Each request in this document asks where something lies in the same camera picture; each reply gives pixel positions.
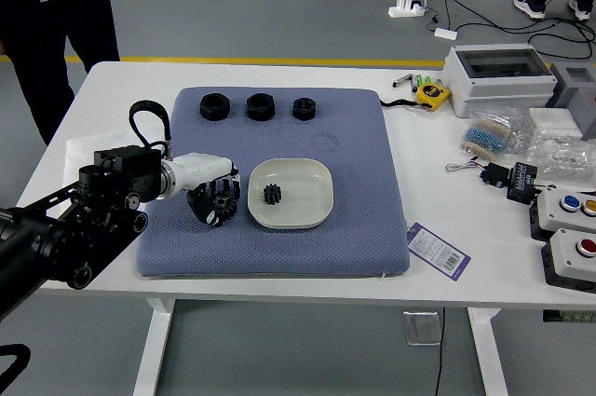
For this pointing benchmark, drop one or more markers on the white table leg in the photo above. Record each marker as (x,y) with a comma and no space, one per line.
(489,354)
(156,345)

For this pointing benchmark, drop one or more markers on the white power adapter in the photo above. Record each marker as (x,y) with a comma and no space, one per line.
(445,33)

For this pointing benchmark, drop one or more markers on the green battery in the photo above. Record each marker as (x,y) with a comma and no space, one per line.
(425,79)
(415,82)

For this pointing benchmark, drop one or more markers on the clear bubble wrap bag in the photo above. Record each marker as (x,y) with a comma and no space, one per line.
(563,154)

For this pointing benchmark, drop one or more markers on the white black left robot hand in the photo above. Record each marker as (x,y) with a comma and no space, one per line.
(205,167)

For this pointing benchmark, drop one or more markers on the grey square housing block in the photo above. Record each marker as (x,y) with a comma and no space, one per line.
(582,102)

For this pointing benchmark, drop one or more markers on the silver floor plate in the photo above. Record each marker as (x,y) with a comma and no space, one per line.
(421,328)

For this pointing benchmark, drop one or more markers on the flat white box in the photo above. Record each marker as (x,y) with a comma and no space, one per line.
(554,121)

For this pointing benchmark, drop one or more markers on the small black gear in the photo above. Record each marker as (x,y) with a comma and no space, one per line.
(273,195)

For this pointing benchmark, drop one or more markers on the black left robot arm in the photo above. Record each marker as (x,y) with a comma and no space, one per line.
(116,172)

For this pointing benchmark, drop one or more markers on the purple label tag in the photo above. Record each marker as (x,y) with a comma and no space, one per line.
(437,251)

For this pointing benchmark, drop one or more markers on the blue resistor tape roll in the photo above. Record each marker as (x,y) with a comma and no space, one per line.
(484,137)

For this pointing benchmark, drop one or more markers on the blue-grey cushion mat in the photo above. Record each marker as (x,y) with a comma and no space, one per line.
(326,135)

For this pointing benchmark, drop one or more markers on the yellow tape measure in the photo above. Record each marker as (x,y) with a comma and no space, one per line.
(433,95)

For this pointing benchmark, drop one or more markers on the white square dish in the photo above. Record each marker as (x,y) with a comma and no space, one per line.
(302,177)

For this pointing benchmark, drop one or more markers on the silver marker pen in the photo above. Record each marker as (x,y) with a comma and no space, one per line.
(402,81)

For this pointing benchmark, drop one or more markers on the blue yellow button box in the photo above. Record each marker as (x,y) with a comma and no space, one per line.
(559,216)

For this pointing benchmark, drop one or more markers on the small black hex nut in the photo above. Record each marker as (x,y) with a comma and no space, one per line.
(304,110)

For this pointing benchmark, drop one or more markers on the black electronic module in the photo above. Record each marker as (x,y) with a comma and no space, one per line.
(521,181)

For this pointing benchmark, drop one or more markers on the red button box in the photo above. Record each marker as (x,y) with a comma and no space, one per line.
(568,261)

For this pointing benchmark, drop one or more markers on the grey enclosure box clear lid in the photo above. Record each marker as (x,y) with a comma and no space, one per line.
(493,88)

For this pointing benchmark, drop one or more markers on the big black gear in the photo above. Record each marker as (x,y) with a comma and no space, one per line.
(223,210)

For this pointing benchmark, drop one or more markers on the large black hex nut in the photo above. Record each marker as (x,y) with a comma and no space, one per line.
(214,107)
(260,107)

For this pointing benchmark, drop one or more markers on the black robot body part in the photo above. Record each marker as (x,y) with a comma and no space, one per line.
(24,354)

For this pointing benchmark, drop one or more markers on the white power strip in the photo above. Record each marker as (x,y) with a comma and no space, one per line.
(405,8)

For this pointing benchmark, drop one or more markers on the clear plastic parts bag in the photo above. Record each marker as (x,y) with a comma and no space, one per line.
(514,123)

